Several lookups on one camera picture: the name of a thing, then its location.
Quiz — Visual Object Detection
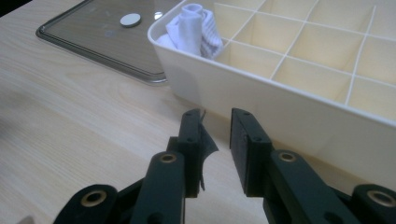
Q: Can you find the grey transparent box lid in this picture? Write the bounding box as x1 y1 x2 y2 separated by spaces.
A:
35 0 183 85

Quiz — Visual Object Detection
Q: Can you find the white compartment storage box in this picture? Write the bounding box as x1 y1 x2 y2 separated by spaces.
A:
147 0 396 193

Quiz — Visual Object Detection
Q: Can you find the small white round disc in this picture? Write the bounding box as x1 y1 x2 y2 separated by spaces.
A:
120 12 142 29

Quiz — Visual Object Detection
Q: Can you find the white sock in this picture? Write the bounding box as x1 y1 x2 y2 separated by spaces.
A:
155 3 225 61

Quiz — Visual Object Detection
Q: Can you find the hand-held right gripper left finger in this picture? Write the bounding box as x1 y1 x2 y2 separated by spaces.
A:
167 107 219 199

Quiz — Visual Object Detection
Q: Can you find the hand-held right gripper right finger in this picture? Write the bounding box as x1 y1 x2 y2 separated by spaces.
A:
229 107 276 198

